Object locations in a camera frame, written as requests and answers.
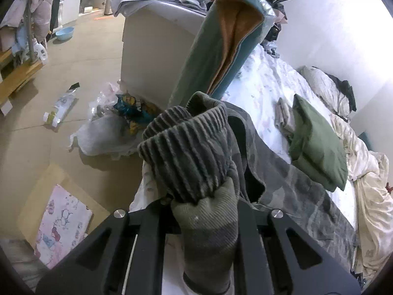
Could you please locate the grey cloth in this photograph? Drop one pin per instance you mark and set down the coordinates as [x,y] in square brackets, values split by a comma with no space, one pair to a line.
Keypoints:
[138,3]

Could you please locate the pink printed cushion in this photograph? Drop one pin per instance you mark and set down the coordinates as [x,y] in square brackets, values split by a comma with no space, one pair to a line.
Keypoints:
[61,224]

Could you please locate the cream duvet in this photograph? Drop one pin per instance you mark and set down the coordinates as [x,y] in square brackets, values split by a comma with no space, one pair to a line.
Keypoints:
[368,190]

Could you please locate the rolled teal and tan blanket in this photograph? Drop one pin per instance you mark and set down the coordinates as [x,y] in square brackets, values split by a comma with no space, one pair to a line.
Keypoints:
[215,52]

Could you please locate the small beige cloth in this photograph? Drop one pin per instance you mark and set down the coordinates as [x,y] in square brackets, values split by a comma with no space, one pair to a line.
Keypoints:
[284,116]

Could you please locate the white pillow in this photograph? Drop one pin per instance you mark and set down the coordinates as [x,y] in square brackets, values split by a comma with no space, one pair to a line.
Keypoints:
[321,89]

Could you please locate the cardboard sheet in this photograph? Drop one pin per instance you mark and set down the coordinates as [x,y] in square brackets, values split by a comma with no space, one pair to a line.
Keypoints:
[55,175]

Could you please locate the folded green garment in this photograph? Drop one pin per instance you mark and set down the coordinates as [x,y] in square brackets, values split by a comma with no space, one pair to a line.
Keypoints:
[316,141]

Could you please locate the clear plastic trash bag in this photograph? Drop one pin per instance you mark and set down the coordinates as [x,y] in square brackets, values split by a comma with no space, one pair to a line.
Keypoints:
[101,135]

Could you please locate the dark garment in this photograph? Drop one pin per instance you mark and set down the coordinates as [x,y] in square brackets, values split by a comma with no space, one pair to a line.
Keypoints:
[348,93]

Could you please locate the wooden shelf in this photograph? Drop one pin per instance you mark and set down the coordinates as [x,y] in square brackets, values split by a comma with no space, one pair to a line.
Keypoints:
[18,76]

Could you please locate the white detergent bottle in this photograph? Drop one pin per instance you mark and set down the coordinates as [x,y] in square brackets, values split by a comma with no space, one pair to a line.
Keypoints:
[40,52]

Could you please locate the blue plastic basin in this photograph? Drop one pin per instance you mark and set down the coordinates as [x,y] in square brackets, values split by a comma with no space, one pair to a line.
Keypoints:
[65,33]

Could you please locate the pink padded jacket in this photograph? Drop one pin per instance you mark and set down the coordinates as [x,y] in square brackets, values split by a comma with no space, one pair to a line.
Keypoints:
[40,3]

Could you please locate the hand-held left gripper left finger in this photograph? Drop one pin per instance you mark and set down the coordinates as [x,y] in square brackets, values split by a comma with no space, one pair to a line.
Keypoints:
[150,221]

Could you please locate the white floral bed sheet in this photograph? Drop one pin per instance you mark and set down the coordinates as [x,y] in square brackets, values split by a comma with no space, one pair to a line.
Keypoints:
[264,83]

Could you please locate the white packet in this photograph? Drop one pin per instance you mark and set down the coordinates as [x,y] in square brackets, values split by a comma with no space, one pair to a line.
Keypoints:
[63,104]

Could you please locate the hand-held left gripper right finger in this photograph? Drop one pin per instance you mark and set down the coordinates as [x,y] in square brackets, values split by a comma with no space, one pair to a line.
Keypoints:
[249,221]

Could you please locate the white cabinet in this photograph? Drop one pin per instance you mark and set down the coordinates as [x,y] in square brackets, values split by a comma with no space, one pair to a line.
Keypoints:
[153,52]

